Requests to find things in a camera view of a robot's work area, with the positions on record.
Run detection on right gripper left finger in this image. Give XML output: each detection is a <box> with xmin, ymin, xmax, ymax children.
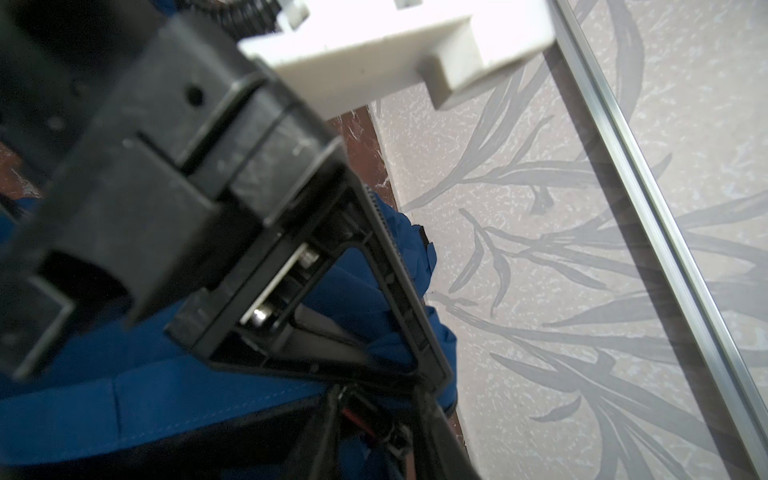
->
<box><xmin>281</xmin><ymin>386</ymin><xmax>344</xmax><ymax>480</ymax></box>

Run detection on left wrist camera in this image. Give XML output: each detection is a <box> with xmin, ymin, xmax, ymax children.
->
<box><xmin>238</xmin><ymin>1</ymin><xmax>555</xmax><ymax>119</ymax></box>

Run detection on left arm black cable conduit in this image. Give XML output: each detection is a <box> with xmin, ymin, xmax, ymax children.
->
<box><xmin>179</xmin><ymin>0</ymin><xmax>283</xmax><ymax>43</ymax></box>

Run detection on blue zip-up jacket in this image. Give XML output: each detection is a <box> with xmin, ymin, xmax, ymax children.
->
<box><xmin>1</xmin><ymin>196</ymin><xmax>437</xmax><ymax>479</ymax></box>

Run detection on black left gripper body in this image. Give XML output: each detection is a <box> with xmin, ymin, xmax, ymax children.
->
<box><xmin>1</xmin><ymin>1</ymin><xmax>351</xmax><ymax>380</ymax></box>

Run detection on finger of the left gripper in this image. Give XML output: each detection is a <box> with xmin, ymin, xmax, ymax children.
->
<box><xmin>166</xmin><ymin>173</ymin><xmax>453</xmax><ymax>396</ymax></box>

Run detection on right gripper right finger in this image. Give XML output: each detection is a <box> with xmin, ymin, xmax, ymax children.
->
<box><xmin>410</xmin><ymin>386</ymin><xmax>480</xmax><ymax>480</ymax></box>

